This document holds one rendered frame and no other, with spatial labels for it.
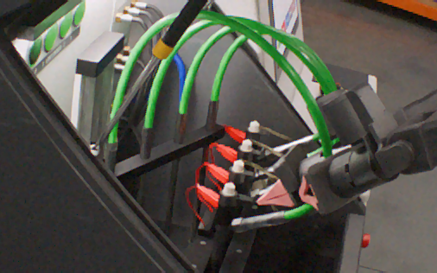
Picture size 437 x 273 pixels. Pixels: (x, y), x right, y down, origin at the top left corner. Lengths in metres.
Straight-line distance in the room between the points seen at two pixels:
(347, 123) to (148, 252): 0.29
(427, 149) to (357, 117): 0.11
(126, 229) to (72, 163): 0.10
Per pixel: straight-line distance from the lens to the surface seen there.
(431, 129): 0.92
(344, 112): 0.99
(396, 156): 0.94
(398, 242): 3.46
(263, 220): 1.20
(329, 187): 1.07
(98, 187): 0.97
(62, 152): 0.97
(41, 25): 1.03
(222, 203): 1.33
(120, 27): 1.53
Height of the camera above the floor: 1.79
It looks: 27 degrees down
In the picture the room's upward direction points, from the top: 9 degrees clockwise
